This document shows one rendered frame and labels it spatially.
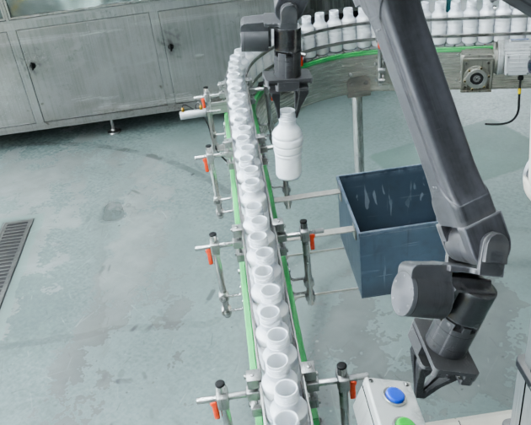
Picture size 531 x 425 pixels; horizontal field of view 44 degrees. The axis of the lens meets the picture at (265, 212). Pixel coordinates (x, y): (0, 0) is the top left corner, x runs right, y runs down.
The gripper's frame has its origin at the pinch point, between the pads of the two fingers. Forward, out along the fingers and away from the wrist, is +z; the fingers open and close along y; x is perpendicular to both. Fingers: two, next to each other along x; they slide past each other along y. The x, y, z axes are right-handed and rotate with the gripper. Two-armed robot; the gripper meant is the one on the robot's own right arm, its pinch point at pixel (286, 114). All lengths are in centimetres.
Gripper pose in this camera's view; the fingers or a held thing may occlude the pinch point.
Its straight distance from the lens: 148.1
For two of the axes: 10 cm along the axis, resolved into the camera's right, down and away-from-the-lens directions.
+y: -9.9, 0.8, -1.1
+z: 0.1, 8.6, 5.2
